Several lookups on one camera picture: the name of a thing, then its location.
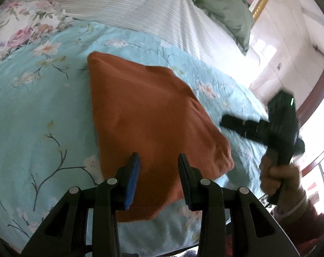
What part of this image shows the person's right forearm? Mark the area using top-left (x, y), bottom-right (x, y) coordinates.
top-left (269, 190), bottom-right (324, 257)

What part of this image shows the dark red wooden rail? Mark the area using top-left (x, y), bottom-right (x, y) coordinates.
top-left (301, 147), bottom-right (324, 193)

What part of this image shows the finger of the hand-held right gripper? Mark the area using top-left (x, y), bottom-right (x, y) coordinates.
top-left (220, 115), bottom-right (271, 143)

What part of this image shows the light blue floral blanket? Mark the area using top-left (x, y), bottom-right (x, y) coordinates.
top-left (0, 21), bottom-right (272, 255)

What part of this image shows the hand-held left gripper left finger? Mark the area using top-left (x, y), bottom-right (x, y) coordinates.
top-left (21, 152), bottom-right (141, 257)

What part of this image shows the green pillow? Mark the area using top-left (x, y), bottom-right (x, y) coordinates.
top-left (173, 0), bottom-right (255, 57)

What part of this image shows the white pink floral pillow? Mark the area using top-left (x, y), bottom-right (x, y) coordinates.
top-left (0, 0), bottom-right (74, 70)

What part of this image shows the white striped quilt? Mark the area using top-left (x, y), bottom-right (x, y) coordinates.
top-left (54, 0), bottom-right (259, 86)

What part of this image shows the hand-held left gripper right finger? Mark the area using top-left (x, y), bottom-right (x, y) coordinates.
top-left (177, 153), bottom-right (300, 257)

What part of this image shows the person's right hand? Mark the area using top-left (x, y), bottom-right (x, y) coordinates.
top-left (259, 151), bottom-right (307, 210)

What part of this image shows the orange knit sweater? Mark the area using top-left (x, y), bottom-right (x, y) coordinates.
top-left (87, 51), bottom-right (235, 223)

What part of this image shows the brown wooden door frame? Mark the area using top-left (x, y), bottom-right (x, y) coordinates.
top-left (296, 64), bottom-right (324, 129)

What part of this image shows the gold framed landscape painting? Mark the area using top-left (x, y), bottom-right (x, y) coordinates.
top-left (239, 0), bottom-right (281, 22)

